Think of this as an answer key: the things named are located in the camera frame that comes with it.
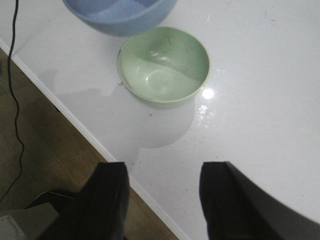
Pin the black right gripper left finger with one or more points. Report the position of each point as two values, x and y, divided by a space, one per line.
98 211

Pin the blue bowl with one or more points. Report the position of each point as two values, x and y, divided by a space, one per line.
121 18

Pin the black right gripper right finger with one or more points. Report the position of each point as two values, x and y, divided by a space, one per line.
228 212

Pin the green bowl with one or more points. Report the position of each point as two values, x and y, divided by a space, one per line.
163 67

